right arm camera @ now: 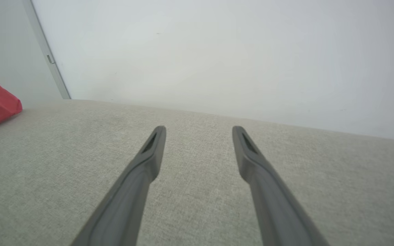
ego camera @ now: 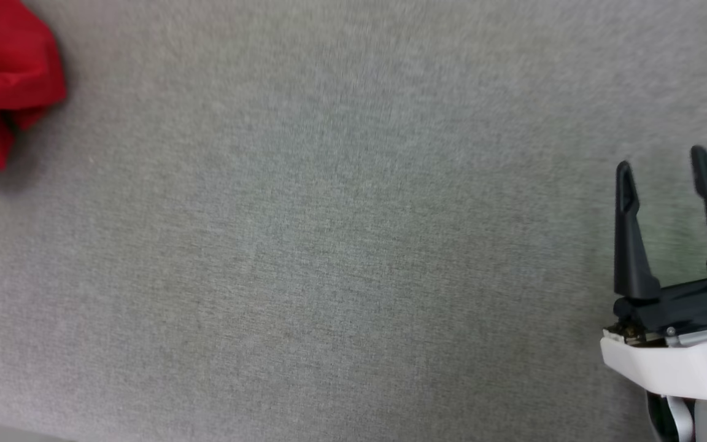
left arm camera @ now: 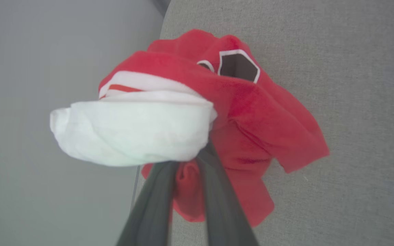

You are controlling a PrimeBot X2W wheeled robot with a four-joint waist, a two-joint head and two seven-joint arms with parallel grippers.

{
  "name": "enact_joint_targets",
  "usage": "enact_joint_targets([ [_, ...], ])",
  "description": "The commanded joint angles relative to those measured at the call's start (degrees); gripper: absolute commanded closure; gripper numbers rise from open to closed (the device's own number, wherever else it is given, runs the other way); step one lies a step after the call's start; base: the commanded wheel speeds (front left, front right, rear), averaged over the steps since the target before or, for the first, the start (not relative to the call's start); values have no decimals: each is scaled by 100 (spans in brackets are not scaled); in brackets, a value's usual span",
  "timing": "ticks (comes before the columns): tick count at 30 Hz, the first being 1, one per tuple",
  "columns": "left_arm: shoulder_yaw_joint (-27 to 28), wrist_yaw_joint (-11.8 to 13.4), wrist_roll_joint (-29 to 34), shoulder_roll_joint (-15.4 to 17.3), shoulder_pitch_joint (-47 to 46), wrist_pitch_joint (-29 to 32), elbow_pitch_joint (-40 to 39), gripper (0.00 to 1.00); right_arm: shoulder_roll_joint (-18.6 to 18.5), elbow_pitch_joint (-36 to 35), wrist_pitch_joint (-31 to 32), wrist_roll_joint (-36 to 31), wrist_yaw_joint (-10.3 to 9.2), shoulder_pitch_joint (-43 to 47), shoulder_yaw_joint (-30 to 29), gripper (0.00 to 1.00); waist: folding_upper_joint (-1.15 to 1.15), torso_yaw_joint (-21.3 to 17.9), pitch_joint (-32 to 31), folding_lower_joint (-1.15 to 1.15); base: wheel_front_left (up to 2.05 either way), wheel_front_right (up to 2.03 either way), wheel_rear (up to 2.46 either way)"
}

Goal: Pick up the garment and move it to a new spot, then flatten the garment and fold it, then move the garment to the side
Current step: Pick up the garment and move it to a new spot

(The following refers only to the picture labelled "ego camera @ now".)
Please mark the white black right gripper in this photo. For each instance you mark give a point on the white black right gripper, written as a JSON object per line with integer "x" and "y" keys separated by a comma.
{"x": 679, "y": 362}

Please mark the red garment with white trim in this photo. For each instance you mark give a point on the red garment with white trim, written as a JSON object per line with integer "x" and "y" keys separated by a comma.
{"x": 3, "y": 61}

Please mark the grey fabric sofa cushion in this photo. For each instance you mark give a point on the grey fabric sofa cushion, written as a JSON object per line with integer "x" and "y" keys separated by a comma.
{"x": 329, "y": 245}

